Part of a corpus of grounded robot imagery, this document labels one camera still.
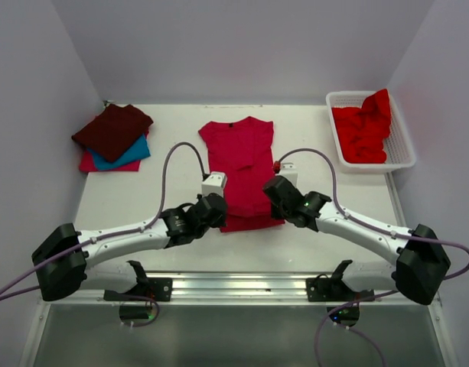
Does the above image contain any crimson t-shirt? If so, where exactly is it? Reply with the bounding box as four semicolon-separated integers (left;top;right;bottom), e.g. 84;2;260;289
199;116;285;233

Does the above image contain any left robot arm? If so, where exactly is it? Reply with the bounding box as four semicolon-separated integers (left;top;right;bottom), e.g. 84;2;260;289
31;193;227;301

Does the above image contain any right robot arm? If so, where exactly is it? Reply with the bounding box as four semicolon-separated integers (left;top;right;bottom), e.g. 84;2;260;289
262;175;451;305

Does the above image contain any blue folded t-shirt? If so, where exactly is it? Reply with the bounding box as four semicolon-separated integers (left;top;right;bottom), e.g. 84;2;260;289
85;133;151;163

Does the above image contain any bright red t-shirt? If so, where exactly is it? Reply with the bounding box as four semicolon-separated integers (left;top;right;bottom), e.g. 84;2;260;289
331;89;392;164

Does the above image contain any white plastic basket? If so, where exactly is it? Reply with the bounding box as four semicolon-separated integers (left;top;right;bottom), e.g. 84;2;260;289
326;91;415;174

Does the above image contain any dark maroon folded t-shirt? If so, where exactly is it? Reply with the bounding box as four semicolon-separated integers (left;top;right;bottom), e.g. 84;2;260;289
71;104;153;163

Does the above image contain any pink folded t-shirt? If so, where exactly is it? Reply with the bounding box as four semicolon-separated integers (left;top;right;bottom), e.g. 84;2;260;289
79;151;141;173

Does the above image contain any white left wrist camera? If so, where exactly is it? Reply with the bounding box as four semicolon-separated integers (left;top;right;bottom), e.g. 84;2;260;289
201;171;227;197

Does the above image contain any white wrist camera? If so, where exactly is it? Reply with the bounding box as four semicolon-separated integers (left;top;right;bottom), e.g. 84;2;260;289
201;171;227;197
273;161;298;187

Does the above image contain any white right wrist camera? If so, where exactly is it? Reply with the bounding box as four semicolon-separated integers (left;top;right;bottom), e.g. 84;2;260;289
273;161;298;187

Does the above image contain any aluminium mounting rail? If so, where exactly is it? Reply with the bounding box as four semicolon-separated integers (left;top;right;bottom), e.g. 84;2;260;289
37;170;441;307

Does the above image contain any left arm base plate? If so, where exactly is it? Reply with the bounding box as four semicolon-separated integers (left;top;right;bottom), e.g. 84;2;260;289
103;278;173;302

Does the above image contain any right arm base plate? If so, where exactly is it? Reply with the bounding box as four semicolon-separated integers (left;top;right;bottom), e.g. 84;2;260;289
305;274;374;302

